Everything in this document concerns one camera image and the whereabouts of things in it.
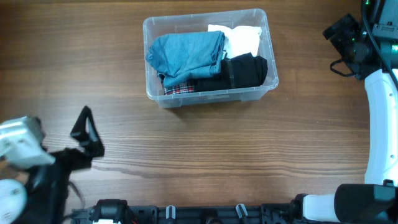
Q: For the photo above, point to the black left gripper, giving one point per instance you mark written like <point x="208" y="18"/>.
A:
<point x="89" y="141"/>

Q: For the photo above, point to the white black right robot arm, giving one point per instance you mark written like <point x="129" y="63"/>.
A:
<point x="374" y="201"/>

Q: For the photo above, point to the red navy plaid shirt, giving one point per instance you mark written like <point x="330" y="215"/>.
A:
<point x="185" y="87"/>

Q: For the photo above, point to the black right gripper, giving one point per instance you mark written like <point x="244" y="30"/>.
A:
<point x="338" y="40"/>

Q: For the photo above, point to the black garment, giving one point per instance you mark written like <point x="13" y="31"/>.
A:
<point x="243" y="71"/>

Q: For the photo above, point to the blue denim jeans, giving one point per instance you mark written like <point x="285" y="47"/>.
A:
<point x="178" y="58"/>

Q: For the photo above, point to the white pixel print t-shirt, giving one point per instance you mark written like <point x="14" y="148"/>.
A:
<point x="240" y="40"/>

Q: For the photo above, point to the clear plastic storage container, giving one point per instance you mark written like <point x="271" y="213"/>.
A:
<point x="154" y="27"/>

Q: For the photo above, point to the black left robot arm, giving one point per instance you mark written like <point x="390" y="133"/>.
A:
<point x="42" y="198"/>

